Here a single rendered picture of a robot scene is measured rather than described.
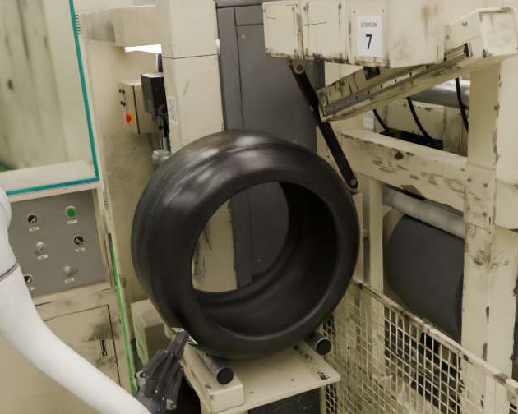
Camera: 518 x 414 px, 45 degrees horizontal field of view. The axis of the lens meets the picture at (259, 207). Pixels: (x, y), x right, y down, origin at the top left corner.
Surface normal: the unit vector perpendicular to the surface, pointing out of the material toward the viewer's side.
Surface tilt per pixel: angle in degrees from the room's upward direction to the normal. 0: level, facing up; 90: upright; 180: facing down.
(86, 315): 90
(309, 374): 0
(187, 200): 59
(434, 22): 90
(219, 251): 90
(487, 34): 72
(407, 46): 90
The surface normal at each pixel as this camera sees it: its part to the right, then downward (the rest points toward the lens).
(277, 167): 0.40, 0.07
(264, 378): -0.07, -0.95
